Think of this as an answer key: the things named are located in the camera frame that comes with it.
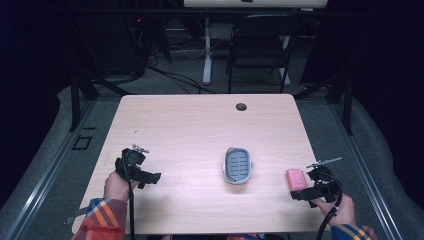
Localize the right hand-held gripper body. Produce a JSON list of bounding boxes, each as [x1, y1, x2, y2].
[[305, 156, 343, 204]]

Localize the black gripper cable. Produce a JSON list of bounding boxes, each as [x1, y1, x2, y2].
[[121, 156, 137, 240], [315, 172, 344, 240]]

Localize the white desk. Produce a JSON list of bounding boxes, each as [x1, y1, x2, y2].
[[182, 0, 330, 86]]

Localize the black metal frame stand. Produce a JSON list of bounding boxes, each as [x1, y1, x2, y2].
[[292, 70, 355, 137], [68, 69, 133, 133]]

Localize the person's left hand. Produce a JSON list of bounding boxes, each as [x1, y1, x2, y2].
[[103, 171, 140, 203]]

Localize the person's right hand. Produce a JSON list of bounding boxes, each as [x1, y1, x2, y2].
[[311, 194, 357, 228]]

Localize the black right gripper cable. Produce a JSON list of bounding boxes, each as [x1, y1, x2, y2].
[[315, 172, 344, 240]]

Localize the pink soap bar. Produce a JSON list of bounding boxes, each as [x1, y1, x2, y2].
[[285, 168, 309, 193]]

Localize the aluminium floor rail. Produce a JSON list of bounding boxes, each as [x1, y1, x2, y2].
[[331, 102, 405, 240], [0, 99, 98, 240]]

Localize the grey soap dish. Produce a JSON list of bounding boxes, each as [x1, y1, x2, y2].
[[222, 146, 255, 186]]

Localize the person's plaid clothing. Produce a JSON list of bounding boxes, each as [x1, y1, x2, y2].
[[225, 232, 268, 240]]

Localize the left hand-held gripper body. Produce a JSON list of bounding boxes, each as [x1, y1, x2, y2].
[[114, 143, 150, 183]]

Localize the black floor cables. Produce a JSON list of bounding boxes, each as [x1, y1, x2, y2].
[[145, 43, 224, 95]]

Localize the black folding chair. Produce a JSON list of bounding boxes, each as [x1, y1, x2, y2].
[[226, 13, 304, 95]]

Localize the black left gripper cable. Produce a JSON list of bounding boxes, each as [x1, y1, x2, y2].
[[121, 156, 137, 240]]

